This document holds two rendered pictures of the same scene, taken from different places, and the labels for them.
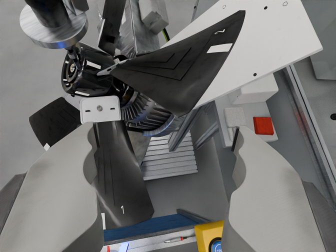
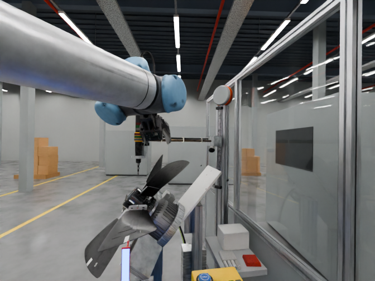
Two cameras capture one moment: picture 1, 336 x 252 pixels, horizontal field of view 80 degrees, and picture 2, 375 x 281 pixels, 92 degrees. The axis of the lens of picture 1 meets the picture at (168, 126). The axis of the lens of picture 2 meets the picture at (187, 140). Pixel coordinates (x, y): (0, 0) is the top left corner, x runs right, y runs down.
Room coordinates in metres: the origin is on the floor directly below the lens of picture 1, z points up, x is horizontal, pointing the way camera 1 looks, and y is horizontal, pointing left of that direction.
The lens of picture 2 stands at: (-0.65, -0.34, 1.52)
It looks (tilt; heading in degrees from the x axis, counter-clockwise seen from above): 0 degrees down; 17
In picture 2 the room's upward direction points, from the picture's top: 1 degrees clockwise
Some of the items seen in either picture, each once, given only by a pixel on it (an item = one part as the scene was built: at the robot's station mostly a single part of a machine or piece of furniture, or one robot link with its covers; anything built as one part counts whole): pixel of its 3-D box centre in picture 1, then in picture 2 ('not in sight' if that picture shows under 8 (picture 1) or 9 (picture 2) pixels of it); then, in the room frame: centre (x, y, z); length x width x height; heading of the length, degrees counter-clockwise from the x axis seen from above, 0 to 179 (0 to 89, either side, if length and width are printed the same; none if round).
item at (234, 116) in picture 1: (236, 124); (229, 259); (0.39, -0.27, 0.87); 0.15 x 0.09 x 0.02; 23
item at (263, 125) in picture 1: (263, 125); (251, 260); (0.43, -0.39, 0.87); 0.08 x 0.08 x 0.02; 17
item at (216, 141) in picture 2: not in sight; (215, 141); (0.70, -0.13, 1.53); 0.10 x 0.07 x 0.08; 152
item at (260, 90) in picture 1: (249, 82); (231, 235); (0.58, -0.27, 0.91); 0.17 x 0.16 x 0.11; 117
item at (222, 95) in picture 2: not in sight; (222, 96); (0.78, -0.18, 1.88); 0.17 x 0.15 x 0.16; 27
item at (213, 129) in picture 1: (210, 133); not in sight; (0.50, -0.28, 0.41); 0.04 x 0.04 x 0.83; 27
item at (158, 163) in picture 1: (154, 149); not in sight; (0.36, 0.04, 0.04); 0.62 x 0.46 x 0.08; 117
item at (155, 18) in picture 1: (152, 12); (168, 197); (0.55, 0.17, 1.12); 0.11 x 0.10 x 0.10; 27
